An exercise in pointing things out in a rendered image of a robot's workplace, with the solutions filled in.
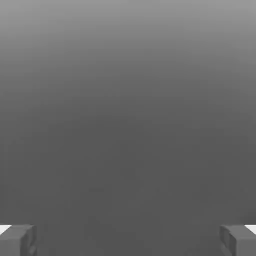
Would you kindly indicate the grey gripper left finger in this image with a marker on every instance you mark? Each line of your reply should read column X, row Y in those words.
column 16, row 242

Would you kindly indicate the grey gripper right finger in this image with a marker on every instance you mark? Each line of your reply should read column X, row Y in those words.
column 240, row 242

